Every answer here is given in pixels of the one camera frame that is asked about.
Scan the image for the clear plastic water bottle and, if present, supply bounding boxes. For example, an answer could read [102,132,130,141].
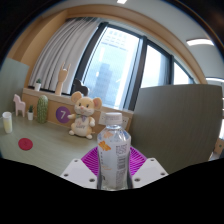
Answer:
[96,112,132,192]

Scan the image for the small plant in white pot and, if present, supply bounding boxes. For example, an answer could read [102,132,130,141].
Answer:
[34,78,43,92]
[26,104,35,121]

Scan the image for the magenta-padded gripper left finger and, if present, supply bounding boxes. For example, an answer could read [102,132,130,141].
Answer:
[60,146,100,190]

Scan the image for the grey desk partition panel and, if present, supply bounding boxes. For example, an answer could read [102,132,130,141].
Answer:
[0,58,30,116]
[128,83,224,174]

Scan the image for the pink horse figurine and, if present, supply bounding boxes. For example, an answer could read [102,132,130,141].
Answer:
[12,93,27,118]

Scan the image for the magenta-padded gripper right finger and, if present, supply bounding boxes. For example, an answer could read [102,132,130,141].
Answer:
[128,146,169,190]

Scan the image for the white wall socket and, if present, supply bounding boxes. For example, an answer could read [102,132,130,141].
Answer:
[98,112,108,126]
[121,115,130,130]

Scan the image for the wooden hand model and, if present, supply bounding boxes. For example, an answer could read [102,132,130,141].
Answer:
[54,61,72,97]

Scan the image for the dark-framed window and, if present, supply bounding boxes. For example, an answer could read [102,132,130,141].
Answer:
[73,21,196,111]

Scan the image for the beige mouse plush toy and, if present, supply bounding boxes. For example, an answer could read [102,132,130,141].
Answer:
[67,91,103,140]

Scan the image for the round purple number sign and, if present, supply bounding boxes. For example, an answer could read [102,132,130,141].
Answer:
[55,105,72,124]

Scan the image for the white paper cup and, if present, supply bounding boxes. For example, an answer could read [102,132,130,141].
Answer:
[2,111,14,134]

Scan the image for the wooden window ledge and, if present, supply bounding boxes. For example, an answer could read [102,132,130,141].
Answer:
[21,87,134,134]

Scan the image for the light grey curtain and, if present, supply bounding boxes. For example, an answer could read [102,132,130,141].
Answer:
[28,17,109,93]

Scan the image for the tall green cactus decoration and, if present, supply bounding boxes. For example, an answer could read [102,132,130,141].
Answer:
[36,94,49,124]

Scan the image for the flat round red coaster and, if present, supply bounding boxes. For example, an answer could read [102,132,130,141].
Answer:
[17,137,34,151]

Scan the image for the ceiling lights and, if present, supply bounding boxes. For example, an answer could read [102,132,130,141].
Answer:
[116,0,224,83]

